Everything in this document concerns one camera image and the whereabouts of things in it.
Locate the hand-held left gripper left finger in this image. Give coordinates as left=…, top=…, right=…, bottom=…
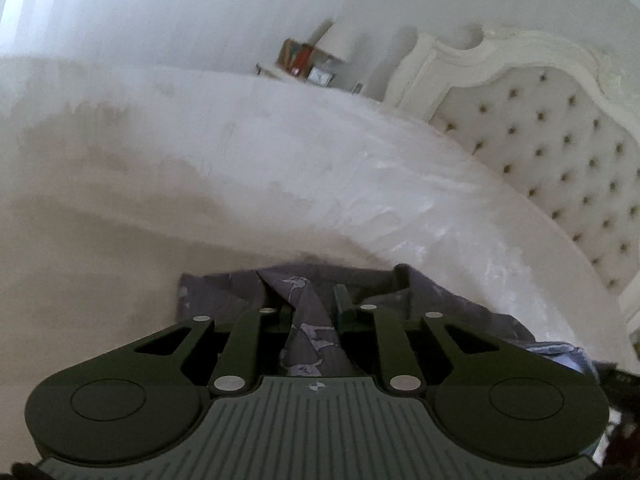
left=127, top=305, right=292, bottom=395

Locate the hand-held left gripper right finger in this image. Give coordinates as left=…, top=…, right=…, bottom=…
left=334, top=285, right=501, bottom=395

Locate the purple patterned hooded garment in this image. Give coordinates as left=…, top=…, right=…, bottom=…
left=177, top=264, right=598, bottom=378

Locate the white bed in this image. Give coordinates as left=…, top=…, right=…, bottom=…
left=0, top=55, right=633, bottom=466

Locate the white nightstand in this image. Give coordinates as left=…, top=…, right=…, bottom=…
left=255, top=62, right=367, bottom=95

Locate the tufted cream headboard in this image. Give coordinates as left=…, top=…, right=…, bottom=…
left=384, top=27, right=640, bottom=323

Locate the white table lamp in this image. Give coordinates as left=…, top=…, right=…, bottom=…
left=307, top=20, right=362, bottom=64

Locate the red-brown picture frame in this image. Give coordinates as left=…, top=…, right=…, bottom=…
left=279, top=38, right=317, bottom=77

